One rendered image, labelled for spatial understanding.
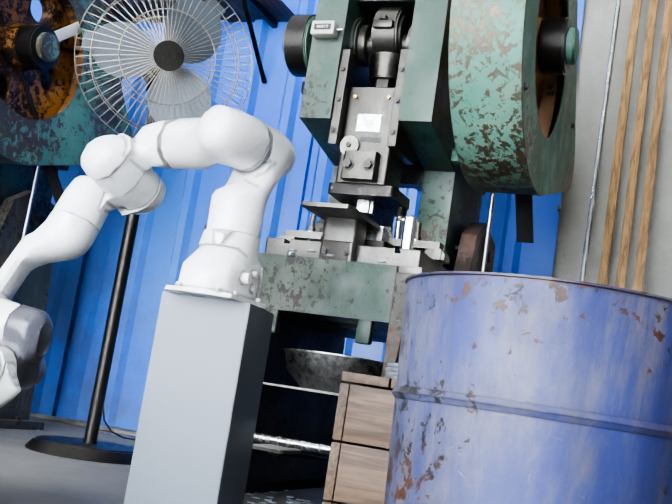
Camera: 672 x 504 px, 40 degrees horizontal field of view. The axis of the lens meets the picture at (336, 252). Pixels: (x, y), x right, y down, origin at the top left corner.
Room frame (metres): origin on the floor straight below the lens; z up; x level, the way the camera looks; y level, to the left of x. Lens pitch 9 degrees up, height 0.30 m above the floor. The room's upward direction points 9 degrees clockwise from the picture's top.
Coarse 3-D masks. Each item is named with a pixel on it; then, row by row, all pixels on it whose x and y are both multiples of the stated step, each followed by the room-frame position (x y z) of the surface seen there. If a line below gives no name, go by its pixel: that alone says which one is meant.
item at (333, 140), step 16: (352, 64) 2.54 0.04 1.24; (400, 64) 2.45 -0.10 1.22; (352, 80) 2.56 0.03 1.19; (368, 80) 2.67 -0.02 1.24; (400, 80) 2.45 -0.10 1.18; (336, 96) 2.52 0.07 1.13; (400, 96) 2.45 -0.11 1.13; (336, 112) 2.52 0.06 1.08; (336, 128) 2.51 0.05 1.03; (400, 128) 2.47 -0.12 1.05; (336, 144) 2.52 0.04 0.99; (400, 144) 2.49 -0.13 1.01
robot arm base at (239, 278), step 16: (208, 240) 1.81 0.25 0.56; (224, 240) 1.80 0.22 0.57; (240, 240) 1.81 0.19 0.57; (256, 240) 1.84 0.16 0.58; (192, 256) 1.78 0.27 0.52; (208, 256) 1.77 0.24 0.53; (224, 256) 1.77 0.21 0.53; (240, 256) 1.80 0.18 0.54; (256, 256) 1.85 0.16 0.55; (192, 272) 1.75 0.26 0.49; (208, 272) 1.74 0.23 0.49; (224, 272) 1.74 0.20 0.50; (240, 272) 1.78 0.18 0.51; (256, 272) 1.82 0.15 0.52; (176, 288) 1.73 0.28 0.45; (192, 288) 1.72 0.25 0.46; (208, 288) 1.74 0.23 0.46; (224, 288) 1.74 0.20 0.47; (240, 288) 1.79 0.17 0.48; (256, 288) 1.85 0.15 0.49; (256, 304) 1.81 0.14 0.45
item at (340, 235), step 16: (320, 208) 2.35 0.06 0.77; (336, 208) 2.31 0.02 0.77; (352, 208) 2.31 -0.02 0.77; (336, 224) 2.43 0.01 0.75; (352, 224) 2.42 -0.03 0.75; (368, 224) 2.46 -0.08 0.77; (336, 240) 2.43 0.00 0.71; (352, 240) 2.41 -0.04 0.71; (320, 256) 2.45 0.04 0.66; (336, 256) 2.43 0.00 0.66; (352, 256) 2.42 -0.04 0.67
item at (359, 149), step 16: (352, 96) 2.54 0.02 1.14; (368, 96) 2.52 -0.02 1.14; (384, 96) 2.50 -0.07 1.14; (352, 112) 2.54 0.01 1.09; (368, 112) 2.52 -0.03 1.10; (384, 112) 2.50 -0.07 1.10; (352, 128) 2.54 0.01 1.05; (368, 128) 2.52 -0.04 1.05; (384, 128) 2.50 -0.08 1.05; (352, 144) 2.52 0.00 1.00; (368, 144) 2.51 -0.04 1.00; (384, 144) 2.50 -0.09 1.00; (352, 160) 2.50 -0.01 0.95; (368, 160) 2.47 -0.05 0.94; (384, 160) 2.49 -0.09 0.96; (400, 160) 2.58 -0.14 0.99; (336, 176) 2.55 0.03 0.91; (352, 176) 2.49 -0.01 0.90; (368, 176) 2.48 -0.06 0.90; (384, 176) 2.49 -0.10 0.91; (400, 176) 2.60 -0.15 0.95
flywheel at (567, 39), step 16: (544, 0) 2.59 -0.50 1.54; (560, 0) 2.61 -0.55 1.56; (544, 16) 2.62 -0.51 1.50; (560, 16) 2.64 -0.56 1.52; (544, 32) 2.35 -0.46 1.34; (560, 32) 2.33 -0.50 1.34; (576, 32) 2.36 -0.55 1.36; (544, 48) 2.36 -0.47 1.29; (560, 48) 2.34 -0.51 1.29; (576, 48) 2.39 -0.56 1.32; (544, 64) 2.39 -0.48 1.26; (560, 64) 2.37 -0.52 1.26; (544, 80) 2.71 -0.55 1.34; (560, 80) 2.74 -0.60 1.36; (544, 96) 2.70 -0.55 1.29; (544, 112) 2.69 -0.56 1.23; (544, 128) 2.67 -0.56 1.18
